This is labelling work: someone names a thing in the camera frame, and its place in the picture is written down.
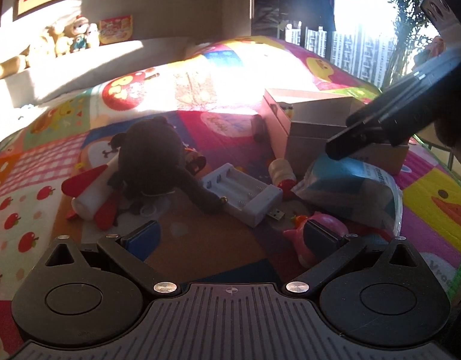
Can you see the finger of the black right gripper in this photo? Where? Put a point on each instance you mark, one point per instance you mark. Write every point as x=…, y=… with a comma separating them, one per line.
x=363, y=128

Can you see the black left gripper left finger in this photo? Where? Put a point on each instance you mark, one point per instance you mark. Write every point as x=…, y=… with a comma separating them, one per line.
x=126, y=255

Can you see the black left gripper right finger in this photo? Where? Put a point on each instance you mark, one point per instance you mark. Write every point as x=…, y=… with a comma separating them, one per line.
x=333, y=252

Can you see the pink plastic pig toy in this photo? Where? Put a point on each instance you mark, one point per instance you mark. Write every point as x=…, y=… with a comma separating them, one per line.
x=315, y=237

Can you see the blue white snack bag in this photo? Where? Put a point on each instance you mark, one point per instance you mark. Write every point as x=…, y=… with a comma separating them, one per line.
x=354, y=190

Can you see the black plush bear toy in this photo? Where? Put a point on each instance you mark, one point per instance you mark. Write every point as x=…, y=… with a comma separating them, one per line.
x=151, y=161

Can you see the white bottle red cap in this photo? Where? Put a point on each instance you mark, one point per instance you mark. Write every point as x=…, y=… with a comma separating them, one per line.
x=282, y=176

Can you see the white battery charger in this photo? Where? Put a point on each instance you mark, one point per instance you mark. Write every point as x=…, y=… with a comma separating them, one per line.
x=247, y=199

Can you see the dark cylindrical tube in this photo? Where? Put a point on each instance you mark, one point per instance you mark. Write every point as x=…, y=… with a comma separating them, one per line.
x=259, y=132

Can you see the red white foam rocket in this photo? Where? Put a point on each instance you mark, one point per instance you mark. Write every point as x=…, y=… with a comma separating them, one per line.
x=96, y=194

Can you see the beige cardboard box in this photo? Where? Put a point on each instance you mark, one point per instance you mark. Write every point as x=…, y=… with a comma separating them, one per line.
x=299, y=123

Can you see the small wind-up robot toy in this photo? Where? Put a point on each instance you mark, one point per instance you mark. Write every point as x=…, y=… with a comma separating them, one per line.
x=195, y=162

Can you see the colourful cartoon play mat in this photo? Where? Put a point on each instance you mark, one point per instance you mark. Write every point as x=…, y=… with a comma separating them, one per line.
x=400, y=299

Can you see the green potted palm plant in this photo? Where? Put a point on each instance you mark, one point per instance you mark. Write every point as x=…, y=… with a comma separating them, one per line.
x=408, y=23

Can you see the teddy bear with blue outfit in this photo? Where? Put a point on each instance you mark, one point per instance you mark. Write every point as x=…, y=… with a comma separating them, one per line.
x=79, y=29

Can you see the pink picture card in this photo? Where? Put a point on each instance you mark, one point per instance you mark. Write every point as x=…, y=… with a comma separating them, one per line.
x=115, y=30

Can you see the yellow plush toy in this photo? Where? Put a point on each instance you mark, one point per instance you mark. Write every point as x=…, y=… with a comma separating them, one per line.
x=52, y=43

